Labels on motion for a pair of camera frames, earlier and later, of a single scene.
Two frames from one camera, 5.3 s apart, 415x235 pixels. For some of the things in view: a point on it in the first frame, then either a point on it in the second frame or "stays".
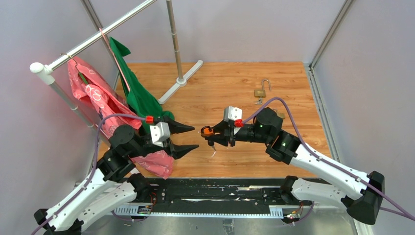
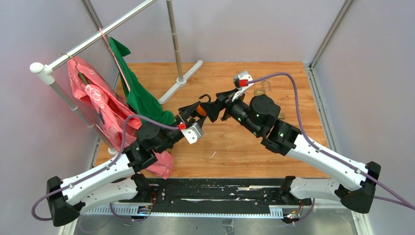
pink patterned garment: [113, 108] stays
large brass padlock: [261, 93] stays
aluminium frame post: [310, 68] stays
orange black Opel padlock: [207, 131] → [199, 110]
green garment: [144, 106] stays
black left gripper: [177, 150] → [185, 114]
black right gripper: [228, 135] → [223, 100]
